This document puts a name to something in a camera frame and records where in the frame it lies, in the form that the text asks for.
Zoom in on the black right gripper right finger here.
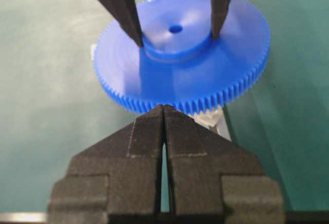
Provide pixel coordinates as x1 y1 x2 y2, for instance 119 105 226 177
164 105 285 223

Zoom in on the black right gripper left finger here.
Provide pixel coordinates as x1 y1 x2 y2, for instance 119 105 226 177
47 105 165 223

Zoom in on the large blue plastic gear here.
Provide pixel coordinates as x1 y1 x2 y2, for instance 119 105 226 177
94 0 270 115

